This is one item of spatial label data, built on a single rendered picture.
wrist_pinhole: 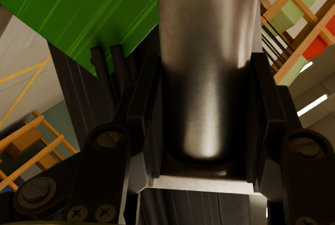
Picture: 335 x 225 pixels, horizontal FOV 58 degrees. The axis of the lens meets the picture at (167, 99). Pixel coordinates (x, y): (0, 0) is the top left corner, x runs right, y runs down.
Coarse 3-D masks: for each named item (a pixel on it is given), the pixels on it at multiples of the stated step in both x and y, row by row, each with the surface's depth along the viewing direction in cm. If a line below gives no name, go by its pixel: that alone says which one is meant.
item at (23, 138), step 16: (32, 112) 629; (32, 128) 609; (48, 128) 632; (0, 144) 531; (16, 144) 566; (32, 144) 607; (48, 144) 656; (64, 144) 636; (0, 160) 524; (32, 160) 555; (48, 160) 591; (0, 176) 504; (16, 176) 521; (32, 176) 543; (0, 192) 492
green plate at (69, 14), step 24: (0, 0) 22; (24, 0) 22; (48, 0) 22; (72, 0) 21; (96, 0) 21; (120, 0) 21; (144, 0) 21; (48, 24) 23; (72, 24) 22; (96, 24) 22; (120, 24) 22; (144, 24) 22; (72, 48) 24
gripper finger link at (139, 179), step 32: (160, 64) 11; (128, 96) 11; (160, 96) 10; (128, 128) 9; (160, 128) 11; (64, 160) 8; (160, 160) 11; (32, 192) 7; (64, 192) 8; (128, 192) 9
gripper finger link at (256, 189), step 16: (256, 64) 10; (256, 80) 10; (272, 80) 10; (256, 96) 9; (272, 96) 9; (288, 96) 10; (256, 112) 9; (272, 112) 8; (288, 112) 9; (256, 128) 9; (272, 128) 8; (288, 128) 9; (256, 144) 9; (272, 144) 8; (256, 160) 9; (272, 160) 8; (256, 176) 10; (272, 176) 8; (256, 192) 10; (272, 192) 9
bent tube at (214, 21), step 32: (160, 0) 9; (192, 0) 8; (224, 0) 8; (256, 0) 9; (160, 32) 9; (192, 32) 8; (224, 32) 8; (192, 64) 9; (224, 64) 9; (192, 96) 10; (224, 96) 10; (192, 128) 10; (224, 128) 10; (192, 160) 11; (224, 160) 11; (224, 192) 11
